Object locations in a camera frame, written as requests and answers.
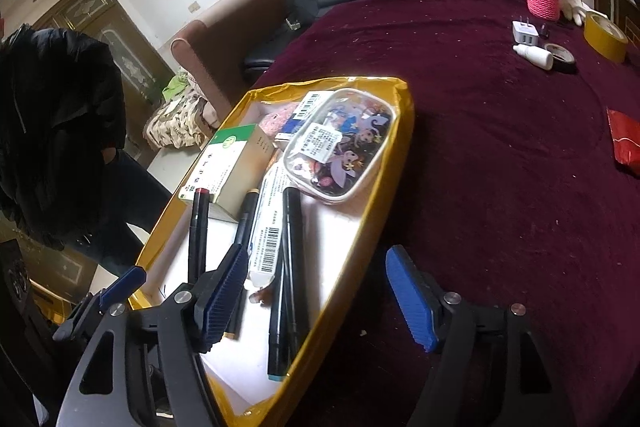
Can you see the small white adapter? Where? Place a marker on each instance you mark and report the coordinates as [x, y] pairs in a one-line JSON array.
[[294, 24]]

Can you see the glass panel wooden door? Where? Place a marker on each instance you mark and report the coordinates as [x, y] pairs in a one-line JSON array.
[[120, 37]]

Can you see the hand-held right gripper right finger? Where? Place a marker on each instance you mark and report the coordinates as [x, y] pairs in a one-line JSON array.
[[412, 297]]

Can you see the white charger plug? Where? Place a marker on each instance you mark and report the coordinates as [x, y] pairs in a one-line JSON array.
[[527, 34]]

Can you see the person in black jacket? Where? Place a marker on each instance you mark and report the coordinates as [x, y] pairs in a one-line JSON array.
[[55, 132]]

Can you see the white glove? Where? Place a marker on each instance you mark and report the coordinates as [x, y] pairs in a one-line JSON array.
[[575, 7]]

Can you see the clear cartoon-print pouch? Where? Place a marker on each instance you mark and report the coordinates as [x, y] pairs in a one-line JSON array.
[[340, 147]]

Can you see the green cloth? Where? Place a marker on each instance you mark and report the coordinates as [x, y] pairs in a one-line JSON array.
[[175, 87]]

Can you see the maroon tablecloth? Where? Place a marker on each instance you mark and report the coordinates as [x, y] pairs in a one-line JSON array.
[[500, 207]]

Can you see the green and white medicine box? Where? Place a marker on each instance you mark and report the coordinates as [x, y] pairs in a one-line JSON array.
[[225, 167]]

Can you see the black tape roll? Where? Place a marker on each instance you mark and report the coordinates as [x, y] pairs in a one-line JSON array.
[[567, 63]]

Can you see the brown armchair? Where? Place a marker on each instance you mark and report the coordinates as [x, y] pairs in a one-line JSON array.
[[235, 32]]

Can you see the person's jeans legs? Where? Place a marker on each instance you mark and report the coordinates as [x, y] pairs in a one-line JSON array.
[[135, 197]]

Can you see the blue leaf-print medicine box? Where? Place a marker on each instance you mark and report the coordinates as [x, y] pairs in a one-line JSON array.
[[306, 104]]

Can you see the red packet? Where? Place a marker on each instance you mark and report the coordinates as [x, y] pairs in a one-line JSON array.
[[625, 142]]

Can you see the small white bottle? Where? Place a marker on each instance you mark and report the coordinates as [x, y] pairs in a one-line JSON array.
[[535, 56]]

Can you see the yellow cardboard box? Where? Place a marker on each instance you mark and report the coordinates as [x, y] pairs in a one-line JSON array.
[[390, 147]]

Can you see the long white medicine box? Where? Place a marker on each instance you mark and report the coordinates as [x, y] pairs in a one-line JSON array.
[[267, 232]]

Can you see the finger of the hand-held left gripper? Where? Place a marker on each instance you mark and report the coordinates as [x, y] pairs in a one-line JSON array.
[[122, 284]]

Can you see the black marker white cap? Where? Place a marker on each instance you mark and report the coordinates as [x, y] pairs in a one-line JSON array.
[[295, 257]]

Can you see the black marker teal cap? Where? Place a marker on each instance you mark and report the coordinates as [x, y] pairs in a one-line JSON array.
[[277, 337]]

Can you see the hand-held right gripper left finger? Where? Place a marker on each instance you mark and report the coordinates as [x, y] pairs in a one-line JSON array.
[[222, 302]]

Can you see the camouflage-print bag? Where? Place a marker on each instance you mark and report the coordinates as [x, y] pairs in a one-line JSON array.
[[175, 122]]

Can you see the black marker tan cap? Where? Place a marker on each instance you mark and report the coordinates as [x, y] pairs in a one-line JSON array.
[[247, 217]]

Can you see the yellow tape roll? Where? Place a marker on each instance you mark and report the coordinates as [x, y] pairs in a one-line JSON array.
[[605, 44]]

